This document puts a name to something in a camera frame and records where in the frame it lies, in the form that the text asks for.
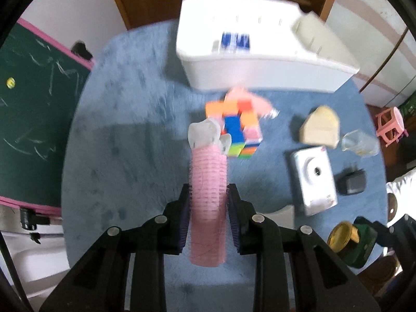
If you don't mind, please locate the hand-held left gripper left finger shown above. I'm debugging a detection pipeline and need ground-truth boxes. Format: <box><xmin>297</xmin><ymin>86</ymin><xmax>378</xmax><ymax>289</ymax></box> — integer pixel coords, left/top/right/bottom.
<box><xmin>39</xmin><ymin>184</ymin><xmax>192</xmax><ymax>312</ymax></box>

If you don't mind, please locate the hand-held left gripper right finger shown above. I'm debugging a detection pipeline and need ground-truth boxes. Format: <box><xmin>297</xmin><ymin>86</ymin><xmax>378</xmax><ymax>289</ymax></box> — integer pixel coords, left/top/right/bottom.
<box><xmin>226</xmin><ymin>184</ymin><xmax>382</xmax><ymax>312</ymax></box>

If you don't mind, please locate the black charger adapter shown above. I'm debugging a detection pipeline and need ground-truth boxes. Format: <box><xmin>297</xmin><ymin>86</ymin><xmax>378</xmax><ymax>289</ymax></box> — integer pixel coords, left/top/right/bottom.
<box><xmin>335</xmin><ymin>168</ymin><xmax>367</xmax><ymax>196</ymax></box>

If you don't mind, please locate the colourful puzzle cube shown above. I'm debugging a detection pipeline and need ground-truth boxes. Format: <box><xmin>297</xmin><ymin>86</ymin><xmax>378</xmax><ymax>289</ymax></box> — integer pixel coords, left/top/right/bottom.
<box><xmin>205</xmin><ymin>99</ymin><xmax>263</xmax><ymax>159</ymax></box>

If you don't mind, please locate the pink ruffled object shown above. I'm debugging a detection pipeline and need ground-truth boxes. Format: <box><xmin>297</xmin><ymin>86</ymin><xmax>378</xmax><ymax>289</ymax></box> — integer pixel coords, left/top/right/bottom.
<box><xmin>224</xmin><ymin>87</ymin><xmax>280</xmax><ymax>144</ymax></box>

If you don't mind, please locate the beige house-shaped box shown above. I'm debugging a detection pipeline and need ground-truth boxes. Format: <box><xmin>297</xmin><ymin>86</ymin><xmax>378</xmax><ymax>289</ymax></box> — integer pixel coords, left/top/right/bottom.
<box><xmin>299</xmin><ymin>106</ymin><xmax>341</xmax><ymax>148</ymax></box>

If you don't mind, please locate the white plastic storage bin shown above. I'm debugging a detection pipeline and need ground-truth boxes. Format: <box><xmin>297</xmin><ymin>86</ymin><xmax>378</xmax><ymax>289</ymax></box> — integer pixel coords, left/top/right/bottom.
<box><xmin>175</xmin><ymin>0</ymin><xmax>361</xmax><ymax>93</ymax></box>

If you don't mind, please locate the green round tin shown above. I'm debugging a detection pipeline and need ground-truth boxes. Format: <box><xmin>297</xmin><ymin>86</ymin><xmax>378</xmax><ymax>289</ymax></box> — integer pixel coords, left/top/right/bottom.
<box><xmin>343</xmin><ymin>216</ymin><xmax>379</xmax><ymax>269</ymax></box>

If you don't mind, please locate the white bedding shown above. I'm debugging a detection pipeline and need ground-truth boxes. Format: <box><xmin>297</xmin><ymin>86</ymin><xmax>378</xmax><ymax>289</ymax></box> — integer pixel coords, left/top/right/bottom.
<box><xmin>386</xmin><ymin>173</ymin><xmax>416</xmax><ymax>202</ymax></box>

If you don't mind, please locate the gold round tin lid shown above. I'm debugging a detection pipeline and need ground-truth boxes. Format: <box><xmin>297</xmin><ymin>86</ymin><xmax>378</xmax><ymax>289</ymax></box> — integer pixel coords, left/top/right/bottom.
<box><xmin>327</xmin><ymin>222</ymin><xmax>360</xmax><ymax>255</ymax></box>

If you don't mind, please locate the blue fuzzy mat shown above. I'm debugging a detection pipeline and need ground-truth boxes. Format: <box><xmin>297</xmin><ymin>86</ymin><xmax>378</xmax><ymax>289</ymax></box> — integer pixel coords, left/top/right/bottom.
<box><xmin>60</xmin><ymin>19</ymin><xmax>389</xmax><ymax>312</ymax></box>

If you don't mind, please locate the white box with round hole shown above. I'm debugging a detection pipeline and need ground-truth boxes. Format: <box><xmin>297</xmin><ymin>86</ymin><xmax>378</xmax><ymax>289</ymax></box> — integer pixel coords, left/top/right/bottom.
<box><xmin>289</xmin><ymin>146</ymin><xmax>338</xmax><ymax>217</ymax></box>

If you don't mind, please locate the clear glass cup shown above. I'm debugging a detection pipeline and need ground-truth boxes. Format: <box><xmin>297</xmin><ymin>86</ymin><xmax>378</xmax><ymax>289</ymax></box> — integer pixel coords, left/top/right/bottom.
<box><xmin>341</xmin><ymin>130</ymin><xmax>381</xmax><ymax>158</ymax></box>

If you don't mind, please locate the pink plastic stool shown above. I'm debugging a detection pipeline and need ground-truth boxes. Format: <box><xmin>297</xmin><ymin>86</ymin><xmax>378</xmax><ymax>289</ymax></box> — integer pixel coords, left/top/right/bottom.
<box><xmin>375</xmin><ymin>107</ymin><xmax>408</xmax><ymax>147</ymax></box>

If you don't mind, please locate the green bag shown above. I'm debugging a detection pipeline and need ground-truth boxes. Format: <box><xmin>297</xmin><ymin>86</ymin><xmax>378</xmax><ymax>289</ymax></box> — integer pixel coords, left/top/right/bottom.
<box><xmin>398</xmin><ymin>93</ymin><xmax>416</xmax><ymax>121</ymax></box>

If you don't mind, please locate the black chalkboard hinge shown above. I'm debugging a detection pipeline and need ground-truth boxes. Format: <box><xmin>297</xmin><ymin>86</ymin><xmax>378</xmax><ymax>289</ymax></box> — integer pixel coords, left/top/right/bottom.
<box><xmin>19</xmin><ymin>208</ymin><xmax>49</xmax><ymax>231</ymax></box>

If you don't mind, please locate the white rounded plastic furniture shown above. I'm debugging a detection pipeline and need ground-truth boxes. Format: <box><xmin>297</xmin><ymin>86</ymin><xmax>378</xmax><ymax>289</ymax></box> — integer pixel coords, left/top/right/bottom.
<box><xmin>0</xmin><ymin>231</ymin><xmax>70</xmax><ymax>303</ymax></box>

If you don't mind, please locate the blue white packet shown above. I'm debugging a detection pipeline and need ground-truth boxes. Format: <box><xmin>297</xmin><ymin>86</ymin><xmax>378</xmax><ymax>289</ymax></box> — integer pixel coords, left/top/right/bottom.
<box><xmin>221</xmin><ymin>32</ymin><xmax>251</xmax><ymax>53</ymax></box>

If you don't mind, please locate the black chalkboard knob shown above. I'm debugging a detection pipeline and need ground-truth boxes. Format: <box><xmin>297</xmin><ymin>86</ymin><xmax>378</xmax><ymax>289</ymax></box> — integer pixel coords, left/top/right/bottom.
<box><xmin>71</xmin><ymin>41</ymin><xmax>93</xmax><ymax>61</ymax></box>

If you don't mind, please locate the thin black cable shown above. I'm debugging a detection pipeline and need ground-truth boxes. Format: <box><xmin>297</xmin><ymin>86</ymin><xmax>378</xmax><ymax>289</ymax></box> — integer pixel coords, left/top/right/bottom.
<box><xmin>357</xmin><ymin>28</ymin><xmax>411</xmax><ymax>92</ymax></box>
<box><xmin>0</xmin><ymin>234</ymin><xmax>31</xmax><ymax>312</ymax></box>

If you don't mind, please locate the green chalkboard pink frame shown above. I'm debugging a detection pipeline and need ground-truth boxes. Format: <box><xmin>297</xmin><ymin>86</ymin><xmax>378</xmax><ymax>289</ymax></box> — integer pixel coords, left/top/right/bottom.
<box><xmin>0</xmin><ymin>18</ymin><xmax>95</xmax><ymax>210</ymax></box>

